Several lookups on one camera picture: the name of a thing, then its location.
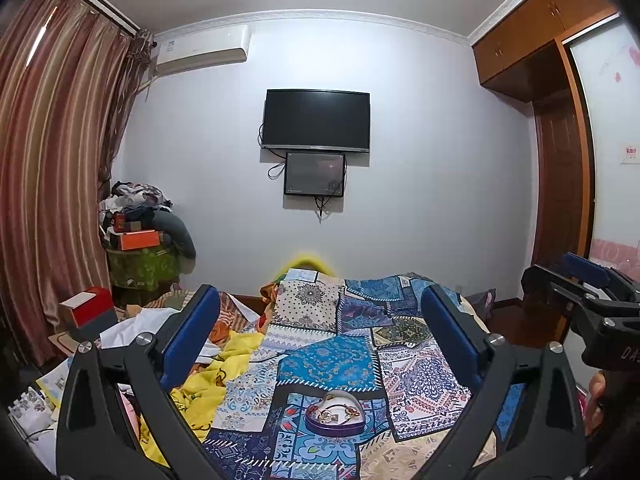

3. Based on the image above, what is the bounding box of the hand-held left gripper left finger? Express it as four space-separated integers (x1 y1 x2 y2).
55 284 223 480

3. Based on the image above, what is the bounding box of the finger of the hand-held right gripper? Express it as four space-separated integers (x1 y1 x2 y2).
561 252 640 307
521 263 584 314

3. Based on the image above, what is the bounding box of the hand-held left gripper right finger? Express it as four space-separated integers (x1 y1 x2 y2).
417 284 588 480

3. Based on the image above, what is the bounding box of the heart-shaped purple jewelry box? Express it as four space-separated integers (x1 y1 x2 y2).
304 389 367 437

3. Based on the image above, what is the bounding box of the gold bead chain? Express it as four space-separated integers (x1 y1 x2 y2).
317 406 352 424

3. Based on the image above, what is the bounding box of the person's right hand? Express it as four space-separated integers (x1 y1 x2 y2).
583 372 609 437

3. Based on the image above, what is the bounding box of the purple cushion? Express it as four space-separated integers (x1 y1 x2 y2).
457 287 497 319

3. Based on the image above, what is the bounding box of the orange striped sheet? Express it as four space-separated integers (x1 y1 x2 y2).
150 287 262 347

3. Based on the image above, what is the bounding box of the white cloth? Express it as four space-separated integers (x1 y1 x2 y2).
99 306 182 352

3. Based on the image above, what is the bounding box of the yellow printed cloth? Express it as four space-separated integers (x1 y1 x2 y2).
137 330 266 469

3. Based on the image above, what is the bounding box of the dark green cushion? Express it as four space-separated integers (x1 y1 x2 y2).
150 210 197 264

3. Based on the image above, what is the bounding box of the red box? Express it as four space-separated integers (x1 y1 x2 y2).
59 286 114 329

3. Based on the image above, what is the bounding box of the orange box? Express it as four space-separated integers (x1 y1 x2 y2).
119 230 161 251

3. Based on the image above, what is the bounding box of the white sliding wardrobe door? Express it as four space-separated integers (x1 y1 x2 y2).
570 14 640 282

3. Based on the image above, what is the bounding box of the blue patchwork blanket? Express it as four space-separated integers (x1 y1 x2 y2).
200 267 526 480

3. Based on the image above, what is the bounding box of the yellow plush pillow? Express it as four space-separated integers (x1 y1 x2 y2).
279 255 334 277

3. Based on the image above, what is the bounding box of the wooden wardrobe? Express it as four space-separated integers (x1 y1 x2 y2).
470 0 622 347

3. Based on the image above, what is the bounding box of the small black monitor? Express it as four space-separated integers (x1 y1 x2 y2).
283 151 348 197

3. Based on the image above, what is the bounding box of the striped brown curtain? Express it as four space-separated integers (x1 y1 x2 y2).
0 0 154 367

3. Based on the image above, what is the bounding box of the black television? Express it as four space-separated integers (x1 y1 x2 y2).
262 88 371 154

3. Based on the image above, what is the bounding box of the white air conditioner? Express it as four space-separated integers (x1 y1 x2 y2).
153 25 252 77

